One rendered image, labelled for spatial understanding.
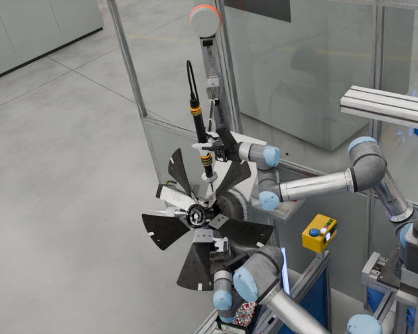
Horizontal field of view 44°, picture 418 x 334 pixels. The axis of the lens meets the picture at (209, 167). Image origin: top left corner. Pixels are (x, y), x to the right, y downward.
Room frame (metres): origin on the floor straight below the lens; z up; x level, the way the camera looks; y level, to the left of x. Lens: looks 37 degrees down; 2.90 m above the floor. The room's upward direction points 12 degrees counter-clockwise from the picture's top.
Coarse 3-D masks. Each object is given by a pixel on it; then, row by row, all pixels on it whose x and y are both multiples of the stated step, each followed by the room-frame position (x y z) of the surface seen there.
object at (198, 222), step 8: (192, 208) 1.87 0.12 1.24; (200, 208) 1.84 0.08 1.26; (208, 208) 1.85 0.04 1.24; (216, 208) 1.89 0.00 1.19; (192, 216) 1.85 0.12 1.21; (200, 216) 1.82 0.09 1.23; (208, 216) 1.81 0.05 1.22; (192, 224) 1.82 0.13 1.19; (200, 224) 1.79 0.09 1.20; (208, 224) 1.80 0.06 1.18
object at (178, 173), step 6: (180, 150) 2.09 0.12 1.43; (174, 156) 2.12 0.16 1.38; (180, 156) 2.07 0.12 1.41; (174, 162) 2.12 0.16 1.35; (180, 162) 2.06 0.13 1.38; (168, 168) 2.18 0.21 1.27; (174, 168) 2.11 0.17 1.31; (180, 168) 2.05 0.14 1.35; (174, 174) 2.12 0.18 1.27; (180, 174) 2.05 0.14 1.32; (180, 180) 2.06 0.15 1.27; (186, 180) 1.99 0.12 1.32; (186, 186) 1.99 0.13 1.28; (186, 192) 2.03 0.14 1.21
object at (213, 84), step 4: (212, 76) 2.46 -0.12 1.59; (216, 76) 2.45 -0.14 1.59; (208, 80) 2.44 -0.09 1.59; (212, 80) 2.43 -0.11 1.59; (216, 80) 2.42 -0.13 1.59; (220, 80) 2.44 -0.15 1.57; (208, 84) 2.40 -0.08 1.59; (212, 84) 2.39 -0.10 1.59; (216, 84) 2.38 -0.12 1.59; (220, 84) 2.41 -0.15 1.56; (208, 88) 2.37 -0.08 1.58; (212, 88) 2.37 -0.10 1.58; (216, 88) 2.36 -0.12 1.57; (220, 88) 2.39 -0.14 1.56; (208, 92) 2.37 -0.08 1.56; (216, 92) 2.36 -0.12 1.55; (220, 92) 2.36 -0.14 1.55; (208, 96) 2.37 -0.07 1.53; (216, 96) 2.36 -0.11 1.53; (220, 96) 2.36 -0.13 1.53
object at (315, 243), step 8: (320, 216) 1.81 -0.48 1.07; (312, 224) 1.77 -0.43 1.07; (320, 224) 1.76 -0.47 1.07; (304, 232) 1.73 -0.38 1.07; (320, 232) 1.71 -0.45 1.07; (328, 232) 1.71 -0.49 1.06; (304, 240) 1.72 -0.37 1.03; (312, 240) 1.69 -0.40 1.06; (320, 240) 1.66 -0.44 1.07; (328, 240) 1.71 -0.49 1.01; (312, 248) 1.69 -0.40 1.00; (320, 248) 1.66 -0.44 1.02
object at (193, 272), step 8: (192, 248) 1.76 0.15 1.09; (200, 248) 1.76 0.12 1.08; (208, 248) 1.76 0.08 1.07; (192, 256) 1.74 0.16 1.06; (200, 256) 1.73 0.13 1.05; (208, 256) 1.73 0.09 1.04; (184, 264) 1.72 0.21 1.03; (192, 264) 1.71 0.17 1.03; (200, 264) 1.71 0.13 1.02; (208, 264) 1.71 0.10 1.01; (184, 272) 1.70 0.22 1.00; (192, 272) 1.69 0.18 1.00; (200, 272) 1.69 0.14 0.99; (208, 272) 1.68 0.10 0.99; (184, 280) 1.68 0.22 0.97; (192, 280) 1.67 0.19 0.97; (200, 280) 1.66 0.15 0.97; (192, 288) 1.65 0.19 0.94; (208, 288) 1.63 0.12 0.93
